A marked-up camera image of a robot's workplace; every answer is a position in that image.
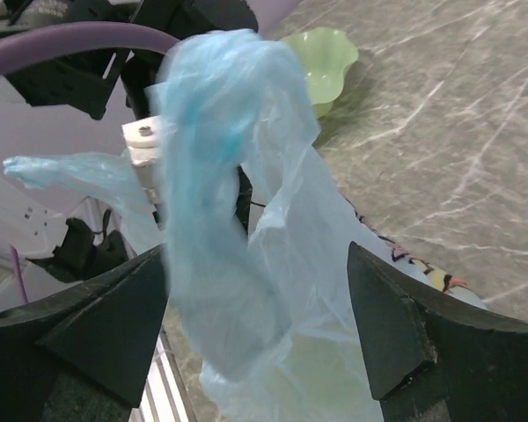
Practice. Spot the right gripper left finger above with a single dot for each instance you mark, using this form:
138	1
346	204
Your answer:
83	334

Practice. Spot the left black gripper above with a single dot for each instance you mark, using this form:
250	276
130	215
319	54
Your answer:
72	53

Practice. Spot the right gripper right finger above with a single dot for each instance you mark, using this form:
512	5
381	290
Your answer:
430	357

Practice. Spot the light blue plastic bag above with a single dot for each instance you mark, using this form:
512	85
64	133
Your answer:
256	230

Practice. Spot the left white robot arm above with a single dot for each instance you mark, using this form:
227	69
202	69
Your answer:
60	245

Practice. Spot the light green wavy plate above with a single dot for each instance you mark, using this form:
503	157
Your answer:
326	55

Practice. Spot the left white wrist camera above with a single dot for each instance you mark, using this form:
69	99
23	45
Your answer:
141	138

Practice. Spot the aluminium rail frame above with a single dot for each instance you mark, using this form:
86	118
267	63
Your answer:
167	382

